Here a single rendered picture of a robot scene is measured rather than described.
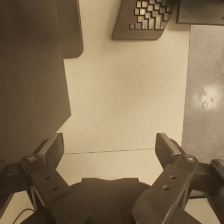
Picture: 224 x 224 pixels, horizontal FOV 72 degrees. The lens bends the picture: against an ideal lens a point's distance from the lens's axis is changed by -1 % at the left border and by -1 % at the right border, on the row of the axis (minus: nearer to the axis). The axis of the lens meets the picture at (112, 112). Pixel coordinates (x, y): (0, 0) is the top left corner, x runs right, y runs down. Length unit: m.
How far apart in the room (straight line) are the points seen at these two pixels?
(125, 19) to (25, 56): 0.36
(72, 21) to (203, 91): 1.23
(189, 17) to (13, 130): 0.50
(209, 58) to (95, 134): 1.17
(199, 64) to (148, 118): 0.97
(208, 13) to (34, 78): 0.49
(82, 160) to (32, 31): 0.51
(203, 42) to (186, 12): 0.95
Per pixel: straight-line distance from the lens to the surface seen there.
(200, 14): 0.56
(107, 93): 0.54
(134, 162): 0.67
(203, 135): 1.68
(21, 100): 0.22
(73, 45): 0.54
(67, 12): 0.56
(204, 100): 1.55
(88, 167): 0.68
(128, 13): 0.54
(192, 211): 1.83
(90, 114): 0.57
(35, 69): 0.26
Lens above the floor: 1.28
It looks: 72 degrees down
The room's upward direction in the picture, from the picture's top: 177 degrees clockwise
